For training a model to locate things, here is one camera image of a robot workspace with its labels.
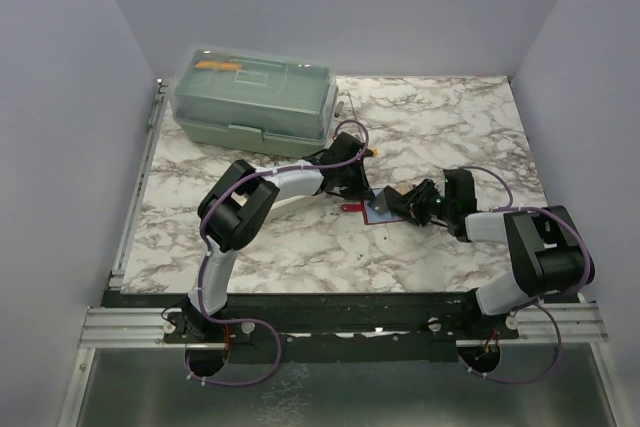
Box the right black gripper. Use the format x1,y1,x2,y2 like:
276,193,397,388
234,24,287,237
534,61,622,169
388,179,455,227

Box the credit card with magnetic stripe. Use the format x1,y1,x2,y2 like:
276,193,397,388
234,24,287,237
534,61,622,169
368,190,389,215

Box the red leather card holder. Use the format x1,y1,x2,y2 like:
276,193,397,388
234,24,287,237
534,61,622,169
340,200,402,225

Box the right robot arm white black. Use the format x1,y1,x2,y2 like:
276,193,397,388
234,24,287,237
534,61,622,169
379,166,595,339

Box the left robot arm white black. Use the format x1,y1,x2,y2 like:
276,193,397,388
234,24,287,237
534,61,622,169
182,132,372,342

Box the white rectangular plastic tray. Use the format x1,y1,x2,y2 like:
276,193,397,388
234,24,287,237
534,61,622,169
266,194,326,222

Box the green plastic toolbox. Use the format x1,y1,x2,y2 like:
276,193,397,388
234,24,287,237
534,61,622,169
169,46,338,158

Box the orange tool inside toolbox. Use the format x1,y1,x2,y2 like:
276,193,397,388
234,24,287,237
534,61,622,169
194,60,243,71

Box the yellow black T-handle hex key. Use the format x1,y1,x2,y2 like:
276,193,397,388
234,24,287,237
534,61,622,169
347,92,378,158

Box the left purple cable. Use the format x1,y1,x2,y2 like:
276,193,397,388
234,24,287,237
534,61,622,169
194,119,371,389

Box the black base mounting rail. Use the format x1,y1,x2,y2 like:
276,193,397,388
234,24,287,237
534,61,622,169
102,291,518,364

